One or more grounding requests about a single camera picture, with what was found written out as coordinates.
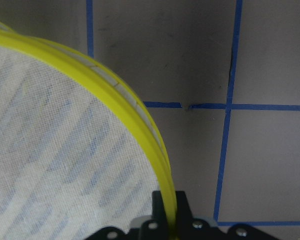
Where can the yellow steamer top layer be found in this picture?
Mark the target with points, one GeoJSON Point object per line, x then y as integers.
{"type": "Point", "coordinates": [79, 150]}

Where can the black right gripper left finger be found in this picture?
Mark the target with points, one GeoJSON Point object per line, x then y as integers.
{"type": "Point", "coordinates": [158, 209]}

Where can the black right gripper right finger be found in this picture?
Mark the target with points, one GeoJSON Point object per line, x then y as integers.
{"type": "Point", "coordinates": [183, 208]}

